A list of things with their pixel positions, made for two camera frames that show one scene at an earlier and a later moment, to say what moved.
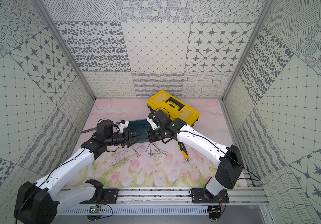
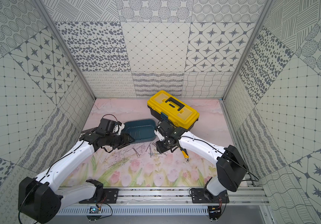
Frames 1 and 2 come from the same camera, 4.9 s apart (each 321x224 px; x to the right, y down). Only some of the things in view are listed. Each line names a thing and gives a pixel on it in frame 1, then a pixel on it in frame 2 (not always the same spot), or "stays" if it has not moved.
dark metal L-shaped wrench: [89, 130] stays
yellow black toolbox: [173, 106] stays
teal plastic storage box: [142, 126] stays
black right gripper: [152, 138] → [160, 148]
